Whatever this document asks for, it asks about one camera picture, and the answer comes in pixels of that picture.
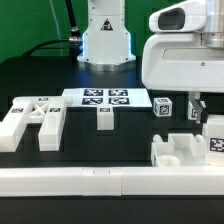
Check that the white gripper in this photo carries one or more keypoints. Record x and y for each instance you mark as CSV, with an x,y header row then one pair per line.
x,y
178,62

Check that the white chair seat part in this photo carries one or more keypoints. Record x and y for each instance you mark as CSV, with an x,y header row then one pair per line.
x,y
183,149

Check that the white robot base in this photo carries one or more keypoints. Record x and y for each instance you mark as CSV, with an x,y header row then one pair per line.
x,y
106,41

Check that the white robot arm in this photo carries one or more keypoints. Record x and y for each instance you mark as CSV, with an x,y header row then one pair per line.
x,y
212,34

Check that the white tagged cube right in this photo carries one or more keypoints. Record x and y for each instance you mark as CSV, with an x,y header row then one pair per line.
x,y
192,114

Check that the white tagged cube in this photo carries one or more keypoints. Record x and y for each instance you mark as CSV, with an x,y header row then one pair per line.
x,y
192,114
162,107

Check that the white tagged cube left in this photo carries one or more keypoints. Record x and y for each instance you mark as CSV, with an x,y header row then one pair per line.
x,y
162,107

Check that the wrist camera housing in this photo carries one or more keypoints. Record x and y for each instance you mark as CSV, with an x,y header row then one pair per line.
x,y
186,16

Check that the white front fence rail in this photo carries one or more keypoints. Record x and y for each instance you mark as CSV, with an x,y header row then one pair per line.
x,y
205,180

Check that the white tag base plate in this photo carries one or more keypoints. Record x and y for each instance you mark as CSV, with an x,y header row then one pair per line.
x,y
117,97

